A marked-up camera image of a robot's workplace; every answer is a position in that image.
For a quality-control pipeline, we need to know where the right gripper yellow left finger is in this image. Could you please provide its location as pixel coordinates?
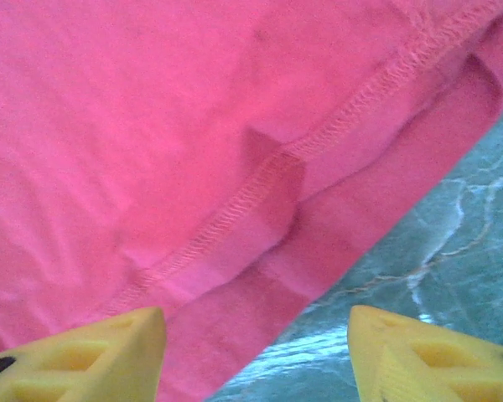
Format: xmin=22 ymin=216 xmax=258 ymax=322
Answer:
xmin=0 ymin=306 xmax=168 ymax=402

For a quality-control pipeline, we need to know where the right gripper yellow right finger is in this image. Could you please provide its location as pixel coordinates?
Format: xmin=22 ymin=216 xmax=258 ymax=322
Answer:
xmin=346 ymin=304 xmax=503 ymax=402

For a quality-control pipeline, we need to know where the pink red t-shirt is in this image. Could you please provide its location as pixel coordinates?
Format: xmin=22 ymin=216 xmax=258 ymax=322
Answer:
xmin=0 ymin=0 xmax=503 ymax=402

